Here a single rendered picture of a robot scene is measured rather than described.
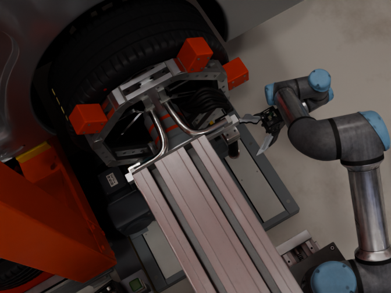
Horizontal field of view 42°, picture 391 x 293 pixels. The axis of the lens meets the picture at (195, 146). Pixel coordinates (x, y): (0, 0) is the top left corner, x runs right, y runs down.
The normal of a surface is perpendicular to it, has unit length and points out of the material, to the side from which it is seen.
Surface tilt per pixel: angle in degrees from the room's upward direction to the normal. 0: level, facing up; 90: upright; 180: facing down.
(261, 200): 0
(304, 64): 0
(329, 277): 7
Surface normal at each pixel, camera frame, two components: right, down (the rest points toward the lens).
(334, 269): -0.24, -0.33
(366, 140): 0.00, 0.20
